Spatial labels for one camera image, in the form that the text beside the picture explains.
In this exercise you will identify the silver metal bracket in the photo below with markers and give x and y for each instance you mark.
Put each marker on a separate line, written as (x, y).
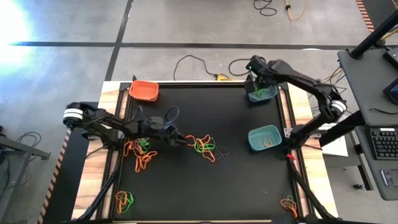
(287, 132)

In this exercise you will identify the grey smartphone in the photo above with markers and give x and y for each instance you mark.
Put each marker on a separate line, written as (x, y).
(391, 178)

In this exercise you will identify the black floor mat striped edge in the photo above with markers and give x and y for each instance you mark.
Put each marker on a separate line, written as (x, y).
(71, 186)
(382, 9)

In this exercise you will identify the small black floor object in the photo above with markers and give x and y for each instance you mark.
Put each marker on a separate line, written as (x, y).
(358, 186)

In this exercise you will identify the grey desk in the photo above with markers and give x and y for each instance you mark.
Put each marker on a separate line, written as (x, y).
(363, 87)

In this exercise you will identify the orange rubber band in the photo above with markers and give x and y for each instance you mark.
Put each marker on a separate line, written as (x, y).
(136, 147)
(152, 153)
(206, 137)
(267, 142)
(118, 202)
(136, 166)
(190, 136)
(290, 207)
(143, 161)
(140, 140)
(212, 159)
(125, 149)

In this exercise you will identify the black desk base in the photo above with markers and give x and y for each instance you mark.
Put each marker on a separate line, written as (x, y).
(342, 129)

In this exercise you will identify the black tablet screen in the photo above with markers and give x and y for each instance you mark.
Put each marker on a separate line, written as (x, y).
(393, 91)

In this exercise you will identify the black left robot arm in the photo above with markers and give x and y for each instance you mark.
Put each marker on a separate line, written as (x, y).
(109, 123)

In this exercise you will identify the grey side table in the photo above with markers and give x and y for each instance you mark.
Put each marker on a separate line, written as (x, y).
(28, 148)

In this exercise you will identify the white paper sheet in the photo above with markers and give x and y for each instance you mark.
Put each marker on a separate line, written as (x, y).
(337, 149)

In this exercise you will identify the black table mat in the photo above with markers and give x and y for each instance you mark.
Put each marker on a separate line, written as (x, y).
(186, 186)

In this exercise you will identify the yellow power plug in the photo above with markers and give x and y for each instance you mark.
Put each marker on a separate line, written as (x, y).
(222, 77)

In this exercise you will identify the black monitor pole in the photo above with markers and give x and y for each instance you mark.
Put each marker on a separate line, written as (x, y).
(373, 35)

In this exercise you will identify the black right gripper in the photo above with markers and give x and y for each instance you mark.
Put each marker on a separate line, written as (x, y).
(261, 70)

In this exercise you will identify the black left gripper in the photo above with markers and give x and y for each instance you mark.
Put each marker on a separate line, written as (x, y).
(158, 129)

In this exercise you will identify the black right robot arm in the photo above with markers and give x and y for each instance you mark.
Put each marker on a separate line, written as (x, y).
(311, 84)

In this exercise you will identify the teal plastic basket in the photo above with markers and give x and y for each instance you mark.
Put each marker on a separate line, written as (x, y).
(256, 144)

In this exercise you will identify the black keyboard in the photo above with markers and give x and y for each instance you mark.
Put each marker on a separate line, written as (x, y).
(385, 144)

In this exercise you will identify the orange plastic basket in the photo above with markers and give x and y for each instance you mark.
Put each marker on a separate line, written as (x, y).
(143, 91)

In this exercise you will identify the blue-grey plastic basket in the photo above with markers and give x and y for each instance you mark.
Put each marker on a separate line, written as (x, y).
(270, 96)

